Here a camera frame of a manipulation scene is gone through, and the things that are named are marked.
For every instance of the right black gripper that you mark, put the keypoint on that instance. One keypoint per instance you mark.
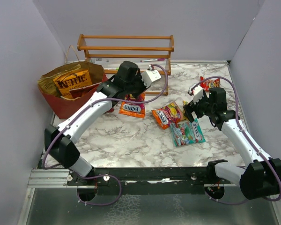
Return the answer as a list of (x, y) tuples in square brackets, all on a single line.
[(190, 107)]

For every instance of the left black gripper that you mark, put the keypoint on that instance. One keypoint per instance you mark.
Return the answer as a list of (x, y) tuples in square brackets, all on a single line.
[(139, 78)]

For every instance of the orange Fox's candy bag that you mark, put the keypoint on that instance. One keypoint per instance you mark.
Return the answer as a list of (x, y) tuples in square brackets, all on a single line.
[(132, 109)]

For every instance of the red Doritos bag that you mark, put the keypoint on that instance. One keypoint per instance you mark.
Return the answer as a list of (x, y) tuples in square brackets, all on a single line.
[(79, 92)]

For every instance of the orange honey dijon chips bag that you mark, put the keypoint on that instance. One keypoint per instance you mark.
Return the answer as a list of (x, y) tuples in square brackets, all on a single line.
[(72, 80)]

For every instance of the gold kettle chips bag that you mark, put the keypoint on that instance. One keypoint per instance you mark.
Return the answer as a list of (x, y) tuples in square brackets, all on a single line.
[(46, 83)]

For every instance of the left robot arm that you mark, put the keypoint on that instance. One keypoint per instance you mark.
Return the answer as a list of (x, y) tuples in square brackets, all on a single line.
[(60, 141)]

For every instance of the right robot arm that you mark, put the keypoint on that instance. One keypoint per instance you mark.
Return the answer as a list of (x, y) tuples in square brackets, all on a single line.
[(261, 176)]

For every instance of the Fox's fruits candy bag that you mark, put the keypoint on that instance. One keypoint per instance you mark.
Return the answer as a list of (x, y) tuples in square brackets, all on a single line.
[(168, 114)]

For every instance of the teal Fox's mint candy bag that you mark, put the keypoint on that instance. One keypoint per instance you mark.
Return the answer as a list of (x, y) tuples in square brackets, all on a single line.
[(186, 133)]

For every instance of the small red snack bag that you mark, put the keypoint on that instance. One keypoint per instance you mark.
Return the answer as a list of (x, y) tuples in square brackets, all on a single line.
[(210, 83)]

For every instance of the red paper bag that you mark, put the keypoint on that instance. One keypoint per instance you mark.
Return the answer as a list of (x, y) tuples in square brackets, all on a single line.
[(64, 107)]

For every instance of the wooden shelf rack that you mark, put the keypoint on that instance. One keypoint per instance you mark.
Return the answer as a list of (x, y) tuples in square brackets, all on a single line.
[(111, 50)]

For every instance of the purple marker pen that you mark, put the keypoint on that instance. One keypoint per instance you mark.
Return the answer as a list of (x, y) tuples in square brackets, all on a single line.
[(149, 60)]

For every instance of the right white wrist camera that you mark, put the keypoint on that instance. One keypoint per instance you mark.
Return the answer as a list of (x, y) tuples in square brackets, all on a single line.
[(198, 93)]

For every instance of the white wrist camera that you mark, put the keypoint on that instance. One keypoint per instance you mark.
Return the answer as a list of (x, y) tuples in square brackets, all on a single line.
[(150, 76), (198, 93)]

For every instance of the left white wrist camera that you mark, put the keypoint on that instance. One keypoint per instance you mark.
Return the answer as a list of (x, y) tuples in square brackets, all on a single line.
[(150, 76)]

